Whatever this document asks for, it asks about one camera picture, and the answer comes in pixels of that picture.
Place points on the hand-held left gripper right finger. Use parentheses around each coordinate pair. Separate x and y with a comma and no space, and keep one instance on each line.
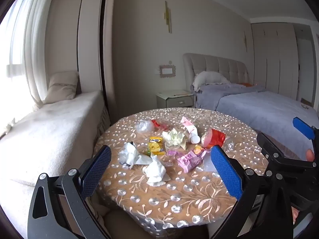
(225,171)

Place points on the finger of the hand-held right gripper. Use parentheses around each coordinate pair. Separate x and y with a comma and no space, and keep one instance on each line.
(302,128)
(270,149)

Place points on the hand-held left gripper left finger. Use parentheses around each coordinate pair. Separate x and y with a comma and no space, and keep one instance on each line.
(96,171)

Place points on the yellow paper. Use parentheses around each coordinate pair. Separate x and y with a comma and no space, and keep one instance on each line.
(175,137)

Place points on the person's right hand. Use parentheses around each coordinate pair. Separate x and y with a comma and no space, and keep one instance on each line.
(310,154)

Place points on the white paper piece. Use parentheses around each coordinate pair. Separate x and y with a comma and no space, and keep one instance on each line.
(209,164)

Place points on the small orange packet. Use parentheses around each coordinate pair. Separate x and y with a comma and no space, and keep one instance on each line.
(198,150)

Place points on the red snack bag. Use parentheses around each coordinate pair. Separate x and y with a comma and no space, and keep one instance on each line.
(216,138)

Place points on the crumpled white tissue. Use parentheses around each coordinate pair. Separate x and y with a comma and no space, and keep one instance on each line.
(129,155)
(157,173)

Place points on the pink snack packet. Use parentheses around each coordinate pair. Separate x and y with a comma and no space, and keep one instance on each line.
(189,160)

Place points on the white bottle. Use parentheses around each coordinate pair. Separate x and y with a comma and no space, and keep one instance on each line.
(194,138)

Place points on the bed with grey blanket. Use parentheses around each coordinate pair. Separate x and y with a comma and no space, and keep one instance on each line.
(249,104)

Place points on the round table, floral cloth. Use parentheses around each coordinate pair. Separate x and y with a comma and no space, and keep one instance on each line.
(174,194)

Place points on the clear plastic cup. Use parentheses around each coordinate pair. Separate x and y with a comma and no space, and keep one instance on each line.
(172,148)

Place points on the pink white packet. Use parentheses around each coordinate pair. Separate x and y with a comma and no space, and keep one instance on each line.
(188,125)

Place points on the white window seat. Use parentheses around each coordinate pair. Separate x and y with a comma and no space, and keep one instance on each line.
(49,134)

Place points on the yellow snack packet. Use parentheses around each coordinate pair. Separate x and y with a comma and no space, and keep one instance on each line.
(155,147)

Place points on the clear plastic bag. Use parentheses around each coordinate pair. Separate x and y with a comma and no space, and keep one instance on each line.
(143,125)

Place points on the orange cloth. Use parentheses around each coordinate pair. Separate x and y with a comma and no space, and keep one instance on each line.
(246,85)

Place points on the beige wardrobe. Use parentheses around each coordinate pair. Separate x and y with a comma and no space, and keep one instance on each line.
(276,54)

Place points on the red clear wrapper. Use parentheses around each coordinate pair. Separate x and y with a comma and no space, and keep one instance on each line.
(158,124)

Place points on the grey nightstand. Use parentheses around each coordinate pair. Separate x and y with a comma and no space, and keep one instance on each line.
(174,99)

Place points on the beige cushion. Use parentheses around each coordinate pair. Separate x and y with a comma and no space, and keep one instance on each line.
(62,86)

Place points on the white pillow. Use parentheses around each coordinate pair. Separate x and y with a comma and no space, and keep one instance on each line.
(209,78)

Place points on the beige tufted headboard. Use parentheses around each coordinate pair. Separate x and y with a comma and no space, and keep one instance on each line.
(216,67)

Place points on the white sheer curtain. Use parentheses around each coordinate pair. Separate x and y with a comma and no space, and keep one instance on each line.
(32,42)

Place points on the small gold wall lamp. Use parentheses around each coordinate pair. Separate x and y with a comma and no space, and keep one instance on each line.
(245,41)

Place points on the framed wall switch panel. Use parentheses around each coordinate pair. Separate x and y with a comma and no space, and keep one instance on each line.
(167,71)

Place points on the tall gold wall lamp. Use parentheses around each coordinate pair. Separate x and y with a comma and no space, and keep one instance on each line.
(167,17)

